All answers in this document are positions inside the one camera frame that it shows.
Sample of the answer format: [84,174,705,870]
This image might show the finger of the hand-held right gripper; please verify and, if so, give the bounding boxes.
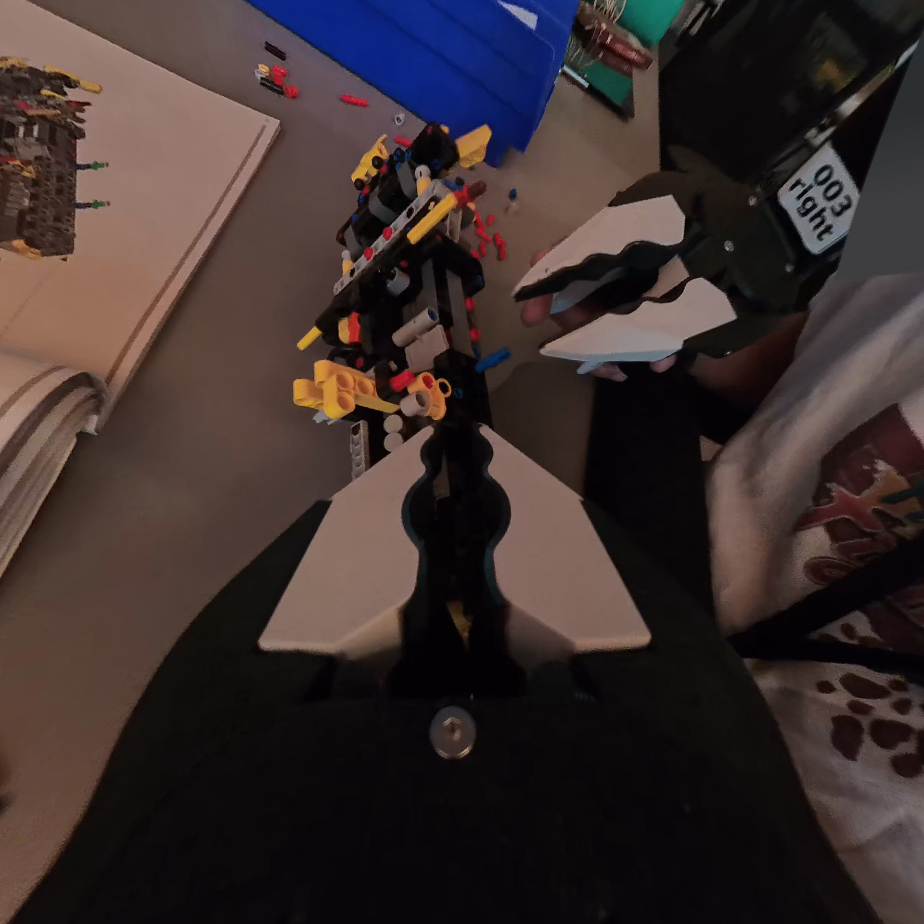
[540,276,739,363]
[511,193,688,303]

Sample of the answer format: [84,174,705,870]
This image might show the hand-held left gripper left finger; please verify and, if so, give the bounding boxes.
[257,424,434,656]

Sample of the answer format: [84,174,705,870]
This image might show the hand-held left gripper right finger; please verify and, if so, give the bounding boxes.
[478,424,652,656]

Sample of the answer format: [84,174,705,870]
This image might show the black yellow lego car chassis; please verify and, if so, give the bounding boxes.
[292,123,515,640]

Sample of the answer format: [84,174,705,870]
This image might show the person's right forearm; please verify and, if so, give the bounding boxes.
[692,310,811,395]

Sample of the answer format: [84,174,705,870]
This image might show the scattered red blue lego pins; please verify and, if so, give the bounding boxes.
[462,186,521,263]

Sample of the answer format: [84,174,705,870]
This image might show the person's right hand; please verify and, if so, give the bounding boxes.
[521,249,680,382]

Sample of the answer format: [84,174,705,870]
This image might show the teal felt bag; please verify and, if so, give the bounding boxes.
[566,0,684,120]

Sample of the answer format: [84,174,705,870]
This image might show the blue plastic bin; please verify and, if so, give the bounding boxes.
[245,0,583,169]

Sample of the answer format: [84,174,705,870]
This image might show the open instruction booklet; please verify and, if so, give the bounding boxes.
[0,0,282,578]

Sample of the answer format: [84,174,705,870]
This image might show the black chest strap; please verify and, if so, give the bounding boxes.
[729,554,924,667]

